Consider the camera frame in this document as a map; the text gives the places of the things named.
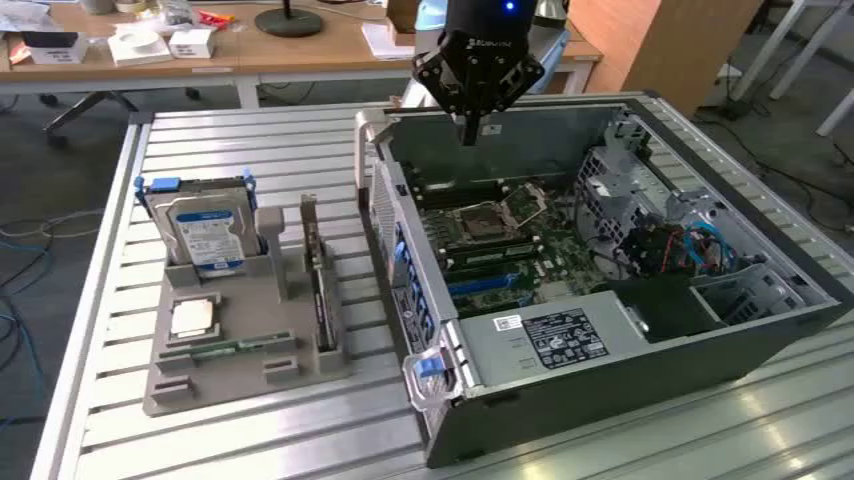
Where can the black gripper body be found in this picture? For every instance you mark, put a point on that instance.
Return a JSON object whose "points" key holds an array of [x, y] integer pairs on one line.
{"points": [[487, 55]]}

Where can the graphics card with metal bracket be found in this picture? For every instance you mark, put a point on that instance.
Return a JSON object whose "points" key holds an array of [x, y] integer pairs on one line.
{"points": [[320, 290]]}

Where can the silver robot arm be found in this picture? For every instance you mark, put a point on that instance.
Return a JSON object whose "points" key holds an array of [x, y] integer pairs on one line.
{"points": [[430, 20]]}

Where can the white paper stack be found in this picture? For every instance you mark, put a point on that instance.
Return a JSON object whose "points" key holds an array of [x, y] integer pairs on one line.
{"points": [[383, 42]]}

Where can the wooden desk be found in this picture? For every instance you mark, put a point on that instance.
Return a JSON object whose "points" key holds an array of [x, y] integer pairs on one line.
{"points": [[300, 55]]}

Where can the black round lamp base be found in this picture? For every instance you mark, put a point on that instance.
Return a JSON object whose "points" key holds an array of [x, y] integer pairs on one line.
{"points": [[287, 25]]}

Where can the metal socket cover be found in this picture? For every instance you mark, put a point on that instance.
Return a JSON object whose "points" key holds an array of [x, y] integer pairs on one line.
{"points": [[527, 202]]}

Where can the metal drive cage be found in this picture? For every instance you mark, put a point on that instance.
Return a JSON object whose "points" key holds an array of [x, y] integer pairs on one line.
{"points": [[600, 200]]}

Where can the CPU socket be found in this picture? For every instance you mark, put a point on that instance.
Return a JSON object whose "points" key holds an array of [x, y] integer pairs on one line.
{"points": [[480, 222]]}

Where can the black power strip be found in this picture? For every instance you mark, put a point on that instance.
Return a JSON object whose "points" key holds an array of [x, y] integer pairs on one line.
{"points": [[723, 111]]}

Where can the red package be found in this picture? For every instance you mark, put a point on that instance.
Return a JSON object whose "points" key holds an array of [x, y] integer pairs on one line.
{"points": [[216, 19]]}

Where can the blue card retainer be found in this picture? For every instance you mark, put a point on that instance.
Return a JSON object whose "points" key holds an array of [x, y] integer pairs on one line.
{"points": [[400, 247]]}

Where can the green RAM stick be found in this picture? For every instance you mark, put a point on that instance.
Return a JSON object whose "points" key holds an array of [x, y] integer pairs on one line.
{"points": [[494, 251], [254, 343]]}

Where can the white printed box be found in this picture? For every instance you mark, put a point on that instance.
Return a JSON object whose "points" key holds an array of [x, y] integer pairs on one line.
{"points": [[189, 47]]}

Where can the black connector block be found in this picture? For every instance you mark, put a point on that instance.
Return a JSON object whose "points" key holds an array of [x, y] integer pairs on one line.
{"points": [[647, 250]]}

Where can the grey crumpled foil bag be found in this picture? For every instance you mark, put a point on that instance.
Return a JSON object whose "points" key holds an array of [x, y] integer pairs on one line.
{"points": [[175, 12]]}

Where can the blue expansion slot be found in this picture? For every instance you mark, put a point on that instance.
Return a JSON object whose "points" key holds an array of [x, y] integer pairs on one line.
{"points": [[487, 286]]}

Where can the white box with tape roll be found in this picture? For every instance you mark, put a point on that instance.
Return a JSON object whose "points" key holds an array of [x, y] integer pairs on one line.
{"points": [[136, 55]]}

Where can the hard disk in blue caddy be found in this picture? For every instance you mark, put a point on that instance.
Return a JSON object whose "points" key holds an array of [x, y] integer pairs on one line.
{"points": [[200, 235]]}

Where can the grey cup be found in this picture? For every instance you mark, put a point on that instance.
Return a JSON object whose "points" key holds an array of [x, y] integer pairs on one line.
{"points": [[96, 6]]}

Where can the black office chair base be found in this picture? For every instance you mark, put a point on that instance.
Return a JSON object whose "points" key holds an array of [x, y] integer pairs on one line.
{"points": [[80, 107]]}

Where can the grey printed parts rack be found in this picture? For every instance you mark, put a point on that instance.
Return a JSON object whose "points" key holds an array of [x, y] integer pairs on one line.
{"points": [[267, 320]]}

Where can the metal disk bay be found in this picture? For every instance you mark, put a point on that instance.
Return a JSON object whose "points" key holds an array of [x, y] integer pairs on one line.
{"points": [[747, 295]]}

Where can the white box with black top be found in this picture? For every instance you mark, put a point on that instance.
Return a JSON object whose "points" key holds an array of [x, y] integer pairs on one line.
{"points": [[56, 52]]}

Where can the grey power supply unit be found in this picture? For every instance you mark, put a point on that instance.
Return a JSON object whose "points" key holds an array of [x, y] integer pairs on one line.
{"points": [[494, 360]]}

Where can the blue case latch tab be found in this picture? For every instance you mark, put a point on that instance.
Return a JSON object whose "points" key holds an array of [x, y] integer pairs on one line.
{"points": [[428, 369]]}

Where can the silver CPU chip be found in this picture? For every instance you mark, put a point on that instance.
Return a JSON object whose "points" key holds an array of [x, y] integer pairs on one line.
{"points": [[192, 320]]}

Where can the white paper pile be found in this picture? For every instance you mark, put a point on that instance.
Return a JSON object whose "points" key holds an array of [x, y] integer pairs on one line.
{"points": [[23, 22]]}

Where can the open black PC case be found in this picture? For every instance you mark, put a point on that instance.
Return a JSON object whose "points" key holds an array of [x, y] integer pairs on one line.
{"points": [[600, 400]]}

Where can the white desk frame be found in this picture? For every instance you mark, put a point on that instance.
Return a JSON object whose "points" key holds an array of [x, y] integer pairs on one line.
{"points": [[805, 50]]}

